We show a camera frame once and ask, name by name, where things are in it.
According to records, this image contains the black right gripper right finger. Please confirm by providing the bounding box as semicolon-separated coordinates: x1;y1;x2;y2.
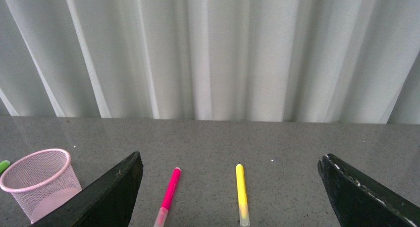
317;153;420;227

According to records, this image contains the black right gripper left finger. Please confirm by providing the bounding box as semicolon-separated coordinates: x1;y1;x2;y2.
32;151;143;227

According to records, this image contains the pink pen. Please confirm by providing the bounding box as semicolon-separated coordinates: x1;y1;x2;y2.
153;167;181;227

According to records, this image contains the pink mesh cup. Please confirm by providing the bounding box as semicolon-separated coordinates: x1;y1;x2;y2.
0;148;82;223

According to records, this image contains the green pen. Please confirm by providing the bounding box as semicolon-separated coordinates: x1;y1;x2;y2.
0;160;10;174

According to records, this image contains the yellow pen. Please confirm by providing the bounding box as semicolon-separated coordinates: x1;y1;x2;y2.
235;164;250;227

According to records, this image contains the white curtain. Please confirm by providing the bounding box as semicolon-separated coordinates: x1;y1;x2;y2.
0;0;420;124

